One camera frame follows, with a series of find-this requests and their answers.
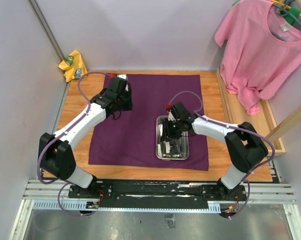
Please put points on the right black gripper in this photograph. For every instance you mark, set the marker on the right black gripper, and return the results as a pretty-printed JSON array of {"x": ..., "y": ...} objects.
[{"x": 165, "y": 137}]

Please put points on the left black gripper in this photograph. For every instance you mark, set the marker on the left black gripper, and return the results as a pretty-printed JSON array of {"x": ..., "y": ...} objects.
[{"x": 129, "y": 105}]

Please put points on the steel instrument tray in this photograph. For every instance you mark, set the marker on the steel instrument tray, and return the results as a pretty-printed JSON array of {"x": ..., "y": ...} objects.
[{"x": 160, "y": 145}]

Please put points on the purple surgical wrap cloth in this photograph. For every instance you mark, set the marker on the purple surgical wrap cloth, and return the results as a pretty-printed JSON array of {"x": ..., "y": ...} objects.
[{"x": 131, "y": 140}]

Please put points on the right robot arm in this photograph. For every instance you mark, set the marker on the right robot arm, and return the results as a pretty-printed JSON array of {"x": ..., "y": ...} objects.
[{"x": 245, "y": 147}]

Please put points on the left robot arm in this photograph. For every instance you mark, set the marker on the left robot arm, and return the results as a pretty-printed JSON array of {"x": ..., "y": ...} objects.
[{"x": 55, "y": 154}]

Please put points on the white gauze pad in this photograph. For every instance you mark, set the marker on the white gauze pad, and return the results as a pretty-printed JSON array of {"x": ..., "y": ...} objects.
[{"x": 167, "y": 147}]

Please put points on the steel scissors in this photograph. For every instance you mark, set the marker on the steel scissors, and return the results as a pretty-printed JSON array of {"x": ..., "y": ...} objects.
[{"x": 178, "y": 150}]

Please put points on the yellow paper bag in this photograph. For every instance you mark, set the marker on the yellow paper bag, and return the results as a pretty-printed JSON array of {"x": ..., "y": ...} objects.
[{"x": 73, "y": 66}]

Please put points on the wooden tray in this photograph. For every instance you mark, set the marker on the wooden tray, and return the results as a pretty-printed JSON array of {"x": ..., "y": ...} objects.
[{"x": 263, "y": 122}]

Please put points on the pink t-shirt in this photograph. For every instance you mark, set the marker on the pink t-shirt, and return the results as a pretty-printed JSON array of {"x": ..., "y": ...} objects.
[{"x": 261, "y": 51}]

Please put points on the wooden beam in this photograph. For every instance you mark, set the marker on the wooden beam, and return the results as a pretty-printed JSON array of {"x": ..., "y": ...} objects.
[{"x": 287, "y": 124}]

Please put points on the grey clothes hanger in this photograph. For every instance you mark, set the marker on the grey clothes hanger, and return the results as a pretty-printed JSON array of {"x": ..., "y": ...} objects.
[{"x": 288, "y": 20}]

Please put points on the yellow hoop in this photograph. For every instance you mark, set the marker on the yellow hoop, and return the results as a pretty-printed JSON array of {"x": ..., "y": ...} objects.
[{"x": 300, "y": 15}]

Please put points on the green hanger clip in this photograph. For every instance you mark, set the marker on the green hanger clip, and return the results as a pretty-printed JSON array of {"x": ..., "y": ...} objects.
[{"x": 294, "y": 12}]

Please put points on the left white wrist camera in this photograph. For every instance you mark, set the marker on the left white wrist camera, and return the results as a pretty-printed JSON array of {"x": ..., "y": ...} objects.
[{"x": 123, "y": 76}]

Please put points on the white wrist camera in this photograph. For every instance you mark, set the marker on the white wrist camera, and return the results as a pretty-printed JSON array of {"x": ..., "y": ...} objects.
[
  {"x": 123, "y": 76},
  {"x": 171, "y": 117}
]

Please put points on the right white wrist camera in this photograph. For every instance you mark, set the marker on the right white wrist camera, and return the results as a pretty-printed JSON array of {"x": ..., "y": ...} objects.
[{"x": 171, "y": 117}]

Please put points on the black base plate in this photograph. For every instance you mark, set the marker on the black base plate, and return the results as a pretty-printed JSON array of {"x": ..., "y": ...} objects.
[{"x": 157, "y": 194}]

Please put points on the aluminium corner post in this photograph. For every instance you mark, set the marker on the aluminium corner post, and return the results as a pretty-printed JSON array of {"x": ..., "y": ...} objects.
[{"x": 46, "y": 28}]

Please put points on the aluminium rail frame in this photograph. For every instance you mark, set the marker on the aluminium rail frame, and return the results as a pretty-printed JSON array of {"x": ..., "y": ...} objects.
[{"x": 54, "y": 196}]

